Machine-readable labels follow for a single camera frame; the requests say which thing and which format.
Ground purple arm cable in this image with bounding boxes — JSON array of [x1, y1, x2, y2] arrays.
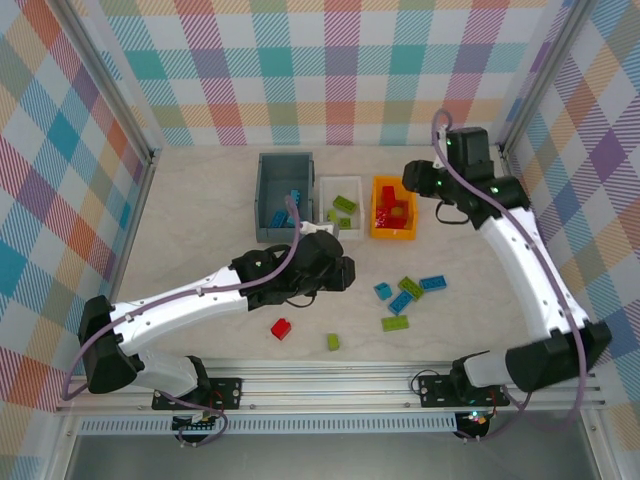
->
[[62, 194, 306, 449], [430, 109, 589, 444]]

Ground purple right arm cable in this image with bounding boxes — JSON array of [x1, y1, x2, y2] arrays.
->
[[430, 109, 589, 444]]

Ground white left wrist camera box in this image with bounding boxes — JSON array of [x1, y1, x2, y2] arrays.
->
[[299, 221, 342, 241]]

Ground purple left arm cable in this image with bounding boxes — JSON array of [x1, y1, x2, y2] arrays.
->
[[62, 194, 306, 449]]

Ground white plastic bin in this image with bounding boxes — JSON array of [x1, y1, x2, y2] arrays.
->
[[318, 174, 365, 242]]

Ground grey plastic bin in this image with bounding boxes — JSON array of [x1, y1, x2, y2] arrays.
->
[[254, 151, 319, 245]]

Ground yellow plastic bin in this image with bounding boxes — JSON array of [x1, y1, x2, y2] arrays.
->
[[369, 174, 419, 242]]

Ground aluminium frame post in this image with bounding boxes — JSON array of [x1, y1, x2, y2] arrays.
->
[[58, 0, 162, 164], [498, 0, 584, 161]]

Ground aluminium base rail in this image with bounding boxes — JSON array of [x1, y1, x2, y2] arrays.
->
[[54, 357, 609, 414]]

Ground white slotted cable duct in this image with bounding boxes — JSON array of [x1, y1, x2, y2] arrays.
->
[[79, 417, 459, 436]]

